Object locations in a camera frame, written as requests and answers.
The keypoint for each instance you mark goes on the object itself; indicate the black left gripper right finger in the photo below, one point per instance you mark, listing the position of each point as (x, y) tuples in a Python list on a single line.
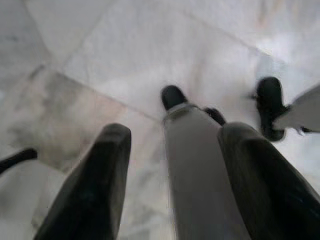
[(262, 195)]

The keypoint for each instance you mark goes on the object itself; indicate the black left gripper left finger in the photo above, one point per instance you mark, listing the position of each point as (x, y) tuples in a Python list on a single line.
[(95, 187)]

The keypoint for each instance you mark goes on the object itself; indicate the black robot left foot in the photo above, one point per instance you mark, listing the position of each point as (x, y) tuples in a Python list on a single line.
[(172, 97)]

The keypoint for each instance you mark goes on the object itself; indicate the black robot foot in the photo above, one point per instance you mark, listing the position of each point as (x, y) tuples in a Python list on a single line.
[(172, 97), (270, 100)]

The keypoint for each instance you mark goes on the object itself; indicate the black robot right foot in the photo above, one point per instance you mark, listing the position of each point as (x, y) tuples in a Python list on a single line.
[(270, 100)]

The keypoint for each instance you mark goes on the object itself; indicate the grey robot leg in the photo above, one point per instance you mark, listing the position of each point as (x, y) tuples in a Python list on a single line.
[(195, 175), (305, 112)]

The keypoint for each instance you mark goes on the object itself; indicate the marble top folding table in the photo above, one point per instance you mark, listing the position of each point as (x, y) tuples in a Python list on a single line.
[(20, 156)]

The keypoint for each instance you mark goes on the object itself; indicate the grey robot left leg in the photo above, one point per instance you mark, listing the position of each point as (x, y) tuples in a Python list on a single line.
[(195, 175)]

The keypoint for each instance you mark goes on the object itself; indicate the grey robot right leg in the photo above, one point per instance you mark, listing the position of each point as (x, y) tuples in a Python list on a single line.
[(305, 112)]

